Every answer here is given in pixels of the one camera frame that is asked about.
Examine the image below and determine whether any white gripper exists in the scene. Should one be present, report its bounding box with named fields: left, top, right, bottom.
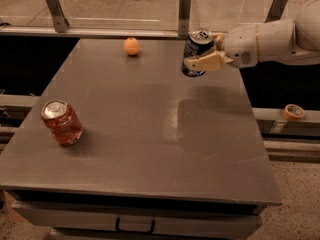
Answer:
left=183, top=24, right=258, bottom=71

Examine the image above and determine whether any blue pepsi can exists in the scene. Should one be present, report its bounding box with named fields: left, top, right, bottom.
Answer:
left=181, top=28, right=216, bottom=78

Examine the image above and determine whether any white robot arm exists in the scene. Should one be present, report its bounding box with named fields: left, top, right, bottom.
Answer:
left=183, top=0, right=320, bottom=71

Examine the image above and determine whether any red soda can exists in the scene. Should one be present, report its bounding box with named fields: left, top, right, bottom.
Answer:
left=41, top=100, right=83, bottom=146

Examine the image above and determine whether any orange fruit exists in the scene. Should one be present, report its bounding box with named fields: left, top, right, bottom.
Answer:
left=124, top=37, right=140, bottom=56

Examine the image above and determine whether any orange tape roll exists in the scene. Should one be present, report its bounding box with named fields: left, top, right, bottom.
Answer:
left=283, top=104, right=305, bottom=121

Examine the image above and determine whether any middle metal rail bracket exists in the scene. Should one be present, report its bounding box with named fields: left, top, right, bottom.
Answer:
left=178, top=0, right=191, bottom=37

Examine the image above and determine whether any left metal rail bracket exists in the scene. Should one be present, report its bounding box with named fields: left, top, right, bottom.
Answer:
left=46, top=0, right=69, bottom=33

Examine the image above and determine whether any grey drawer with black handle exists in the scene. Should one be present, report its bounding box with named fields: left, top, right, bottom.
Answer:
left=12, top=201, right=262, bottom=240

